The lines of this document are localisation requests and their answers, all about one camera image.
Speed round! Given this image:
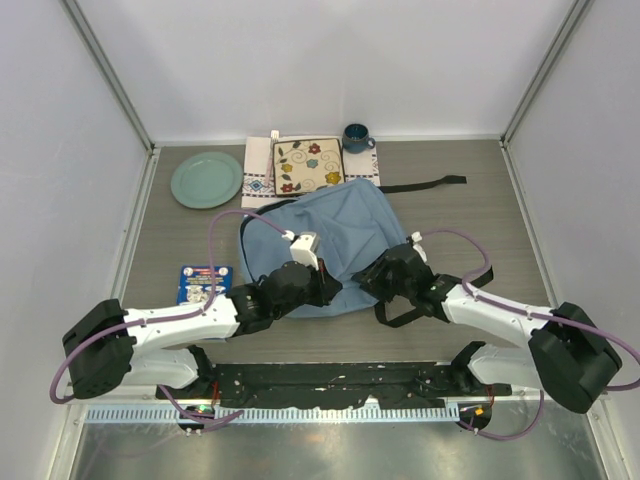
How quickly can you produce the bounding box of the slotted cable duct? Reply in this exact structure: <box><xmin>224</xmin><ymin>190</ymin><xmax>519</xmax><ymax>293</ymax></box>
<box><xmin>84</xmin><ymin>402</ymin><xmax>460</xmax><ymax>425</ymax></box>

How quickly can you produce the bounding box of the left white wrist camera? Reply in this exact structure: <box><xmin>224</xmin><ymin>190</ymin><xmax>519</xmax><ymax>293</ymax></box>
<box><xmin>281</xmin><ymin>230</ymin><xmax>319</xmax><ymax>270</ymax></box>

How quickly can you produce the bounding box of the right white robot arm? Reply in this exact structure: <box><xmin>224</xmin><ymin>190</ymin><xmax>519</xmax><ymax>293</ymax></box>
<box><xmin>353</xmin><ymin>244</ymin><xmax>622</xmax><ymax>413</ymax></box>

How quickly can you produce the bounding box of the white patterned placemat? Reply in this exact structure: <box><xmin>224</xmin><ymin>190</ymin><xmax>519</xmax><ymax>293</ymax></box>
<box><xmin>241</xmin><ymin>136</ymin><xmax>381</xmax><ymax>209</ymax></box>

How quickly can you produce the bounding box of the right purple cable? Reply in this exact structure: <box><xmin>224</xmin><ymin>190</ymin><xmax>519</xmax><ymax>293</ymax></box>
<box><xmin>419</xmin><ymin>228</ymin><xmax>640</xmax><ymax>391</ymax></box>

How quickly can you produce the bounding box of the dark blue mug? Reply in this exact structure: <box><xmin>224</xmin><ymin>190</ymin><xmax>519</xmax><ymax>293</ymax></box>
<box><xmin>342</xmin><ymin>123</ymin><xmax>376</xmax><ymax>154</ymax></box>

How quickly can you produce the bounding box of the square floral plate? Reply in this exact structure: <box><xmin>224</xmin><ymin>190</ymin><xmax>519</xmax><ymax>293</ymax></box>
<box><xmin>272</xmin><ymin>138</ymin><xmax>346</xmax><ymax>197</ymax></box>

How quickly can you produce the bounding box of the blue student backpack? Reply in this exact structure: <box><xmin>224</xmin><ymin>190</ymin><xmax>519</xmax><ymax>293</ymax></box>
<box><xmin>237</xmin><ymin>178</ymin><xmax>469</xmax><ymax>329</ymax></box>

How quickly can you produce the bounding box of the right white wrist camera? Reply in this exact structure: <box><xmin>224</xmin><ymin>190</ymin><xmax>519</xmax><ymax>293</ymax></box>
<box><xmin>407</xmin><ymin>231</ymin><xmax>428</xmax><ymax>264</ymax></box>

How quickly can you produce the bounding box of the blue book with plates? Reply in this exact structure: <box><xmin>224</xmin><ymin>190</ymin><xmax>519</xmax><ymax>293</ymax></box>
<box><xmin>176</xmin><ymin>265</ymin><xmax>233</xmax><ymax>305</ymax></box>

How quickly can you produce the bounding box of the purple cable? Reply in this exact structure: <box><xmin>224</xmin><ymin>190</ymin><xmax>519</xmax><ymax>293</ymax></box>
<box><xmin>419</xmin><ymin>228</ymin><xmax>640</xmax><ymax>391</ymax></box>
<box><xmin>49</xmin><ymin>209</ymin><xmax>296</xmax><ymax>405</ymax></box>

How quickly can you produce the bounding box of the green round plate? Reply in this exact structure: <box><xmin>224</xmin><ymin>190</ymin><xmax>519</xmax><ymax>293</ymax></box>
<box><xmin>170</xmin><ymin>152</ymin><xmax>244</xmax><ymax>210</ymax></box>

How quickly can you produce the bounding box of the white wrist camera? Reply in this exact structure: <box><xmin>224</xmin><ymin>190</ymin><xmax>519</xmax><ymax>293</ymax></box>
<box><xmin>407</xmin><ymin>231</ymin><xmax>428</xmax><ymax>264</ymax></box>
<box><xmin>281</xmin><ymin>230</ymin><xmax>319</xmax><ymax>270</ymax></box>

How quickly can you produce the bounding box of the white fork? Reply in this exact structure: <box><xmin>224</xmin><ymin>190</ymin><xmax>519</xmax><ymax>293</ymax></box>
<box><xmin>265</xmin><ymin>130</ymin><xmax>280</xmax><ymax>195</ymax></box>

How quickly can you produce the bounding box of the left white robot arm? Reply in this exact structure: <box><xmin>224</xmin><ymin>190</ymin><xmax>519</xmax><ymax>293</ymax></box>
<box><xmin>61</xmin><ymin>261</ymin><xmax>342</xmax><ymax>400</ymax></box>

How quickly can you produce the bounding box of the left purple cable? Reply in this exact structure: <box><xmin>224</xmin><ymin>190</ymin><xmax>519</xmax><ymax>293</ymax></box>
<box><xmin>49</xmin><ymin>209</ymin><xmax>296</xmax><ymax>405</ymax></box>

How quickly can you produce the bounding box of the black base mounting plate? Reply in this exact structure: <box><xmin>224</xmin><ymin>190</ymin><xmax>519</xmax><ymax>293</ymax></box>
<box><xmin>169</xmin><ymin>362</ymin><xmax>486</xmax><ymax>410</ymax></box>

